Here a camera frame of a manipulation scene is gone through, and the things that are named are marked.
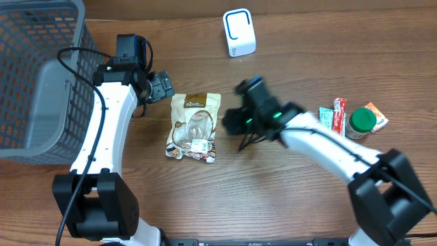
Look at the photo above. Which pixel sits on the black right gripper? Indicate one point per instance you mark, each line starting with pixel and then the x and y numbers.
pixel 234 119

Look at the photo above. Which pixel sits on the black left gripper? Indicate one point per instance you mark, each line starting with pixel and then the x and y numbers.
pixel 161 87

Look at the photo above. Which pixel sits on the brown white snack pouch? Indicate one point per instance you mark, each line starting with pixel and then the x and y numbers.
pixel 193 126

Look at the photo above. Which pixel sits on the teal snack bag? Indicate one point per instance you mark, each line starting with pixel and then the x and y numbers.
pixel 326 117

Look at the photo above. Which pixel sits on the red white stick pack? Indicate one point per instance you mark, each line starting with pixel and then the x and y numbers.
pixel 339 116

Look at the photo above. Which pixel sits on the green lidded can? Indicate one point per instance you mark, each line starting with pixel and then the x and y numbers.
pixel 360 123

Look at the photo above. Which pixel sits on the orange tissue pack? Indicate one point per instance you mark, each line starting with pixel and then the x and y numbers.
pixel 381 119

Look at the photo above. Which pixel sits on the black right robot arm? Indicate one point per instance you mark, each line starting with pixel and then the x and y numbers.
pixel 387 197

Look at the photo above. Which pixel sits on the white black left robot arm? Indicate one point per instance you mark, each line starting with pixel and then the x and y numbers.
pixel 95 202

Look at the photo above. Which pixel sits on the white barcode scanner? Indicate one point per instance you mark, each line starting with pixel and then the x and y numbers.
pixel 239 32

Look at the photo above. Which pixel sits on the grey plastic basket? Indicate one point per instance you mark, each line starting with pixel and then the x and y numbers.
pixel 45 109

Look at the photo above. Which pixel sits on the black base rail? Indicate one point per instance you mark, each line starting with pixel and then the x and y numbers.
pixel 313 242

